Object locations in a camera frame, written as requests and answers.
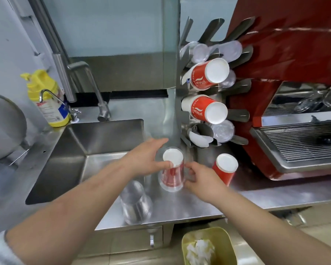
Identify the person's right hand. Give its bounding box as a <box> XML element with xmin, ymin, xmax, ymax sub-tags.
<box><xmin>183</xmin><ymin>162</ymin><xmax>230</xmax><ymax>204</ymax></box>

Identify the person's left hand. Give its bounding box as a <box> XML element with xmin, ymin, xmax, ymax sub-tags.
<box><xmin>121</xmin><ymin>138</ymin><xmax>174</xmax><ymax>178</ymax></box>

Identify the clear plastic cup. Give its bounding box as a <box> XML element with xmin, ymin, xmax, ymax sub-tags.
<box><xmin>158</xmin><ymin>146</ymin><xmax>186</xmax><ymax>192</ymax></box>

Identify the person's right forearm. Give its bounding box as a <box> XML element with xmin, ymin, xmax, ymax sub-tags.
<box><xmin>208</xmin><ymin>190</ymin><xmax>331</xmax><ymax>265</ymax></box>

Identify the person's left forearm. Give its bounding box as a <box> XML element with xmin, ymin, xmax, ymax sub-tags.
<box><xmin>4</xmin><ymin>159</ymin><xmax>136</xmax><ymax>265</ymax></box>

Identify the red paper cup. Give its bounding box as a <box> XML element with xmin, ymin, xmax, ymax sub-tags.
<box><xmin>161</xmin><ymin>149</ymin><xmax>184</xmax><ymax>188</ymax></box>
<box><xmin>212</xmin><ymin>153</ymin><xmax>239</xmax><ymax>187</ymax></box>

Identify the stack of white lids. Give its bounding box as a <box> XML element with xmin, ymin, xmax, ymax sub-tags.
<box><xmin>189</xmin><ymin>131</ymin><xmax>213</xmax><ymax>148</ymax></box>

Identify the stack of clear plastic cups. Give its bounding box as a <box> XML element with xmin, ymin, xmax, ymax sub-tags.
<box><xmin>219</xmin><ymin>69</ymin><xmax>236</xmax><ymax>89</ymax></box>
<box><xmin>120</xmin><ymin>180</ymin><xmax>154</xmax><ymax>225</ymax></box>
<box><xmin>210</xmin><ymin>40</ymin><xmax>243</xmax><ymax>63</ymax></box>
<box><xmin>210</xmin><ymin>120</ymin><xmax>235</xmax><ymax>143</ymax></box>
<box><xmin>181</xmin><ymin>41</ymin><xmax>211</xmax><ymax>64</ymax></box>

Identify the stainless steel cup dispenser rack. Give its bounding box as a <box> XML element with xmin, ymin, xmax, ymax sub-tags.
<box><xmin>174</xmin><ymin>16</ymin><xmax>255</xmax><ymax>149</ymax></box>

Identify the olive green waste bin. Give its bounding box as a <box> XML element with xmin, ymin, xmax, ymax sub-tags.
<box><xmin>181</xmin><ymin>227</ymin><xmax>238</xmax><ymax>265</ymax></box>

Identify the stainless steel sink basin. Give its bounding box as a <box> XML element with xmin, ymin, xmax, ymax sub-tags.
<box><xmin>25</xmin><ymin>119</ymin><xmax>145</xmax><ymax>205</ymax></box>

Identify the crumpled white tissue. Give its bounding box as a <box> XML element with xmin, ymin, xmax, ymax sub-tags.
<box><xmin>186</xmin><ymin>239</ymin><xmax>216</xmax><ymax>265</ymax></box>

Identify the stack of red paper cups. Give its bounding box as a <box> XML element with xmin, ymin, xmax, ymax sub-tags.
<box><xmin>181</xmin><ymin>94</ymin><xmax>228</xmax><ymax>125</ymax></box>
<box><xmin>182</xmin><ymin>58</ymin><xmax>230</xmax><ymax>91</ymax></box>

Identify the large steel faucet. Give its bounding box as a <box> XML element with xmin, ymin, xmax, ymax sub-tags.
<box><xmin>53</xmin><ymin>52</ymin><xmax>111</xmax><ymax>122</ymax></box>

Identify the small chrome faucet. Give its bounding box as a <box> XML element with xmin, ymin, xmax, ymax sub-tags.
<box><xmin>39</xmin><ymin>89</ymin><xmax>82</xmax><ymax>124</ymax></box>

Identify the metal drip tray grille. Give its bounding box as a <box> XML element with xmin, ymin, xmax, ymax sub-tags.
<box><xmin>250</xmin><ymin>120</ymin><xmax>331</xmax><ymax>174</ymax></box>

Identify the yellow detergent bottle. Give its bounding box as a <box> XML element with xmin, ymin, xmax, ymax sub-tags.
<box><xmin>20</xmin><ymin>69</ymin><xmax>71</xmax><ymax>128</ymax></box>

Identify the round metal pot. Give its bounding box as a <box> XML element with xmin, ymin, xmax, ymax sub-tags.
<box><xmin>0</xmin><ymin>91</ymin><xmax>28</xmax><ymax>166</ymax></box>

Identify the red espresso machine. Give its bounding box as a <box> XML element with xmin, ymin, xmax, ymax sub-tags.
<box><xmin>227</xmin><ymin>0</ymin><xmax>331</xmax><ymax>181</ymax></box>

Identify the white sleeve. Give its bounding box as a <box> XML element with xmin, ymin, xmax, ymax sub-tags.
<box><xmin>0</xmin><ymin>230</ymin><xmax>26</xmax><ymax>265</ymax></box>

